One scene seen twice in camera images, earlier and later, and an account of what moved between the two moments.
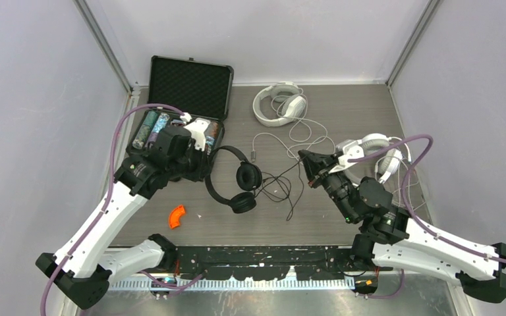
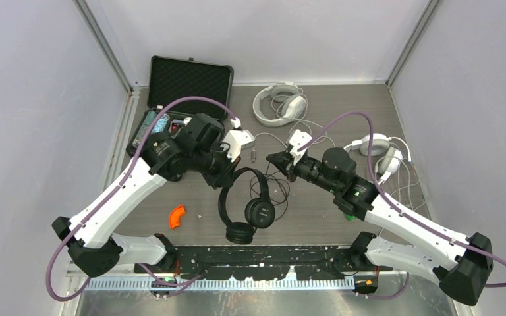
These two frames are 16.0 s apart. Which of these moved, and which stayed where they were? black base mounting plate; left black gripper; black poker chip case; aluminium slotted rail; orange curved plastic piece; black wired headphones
Moved: left black gripper; black wired headphones
Stayed: orange curved plastic piece; black base mounting plate; aluminium slotted rail; black poker chip case
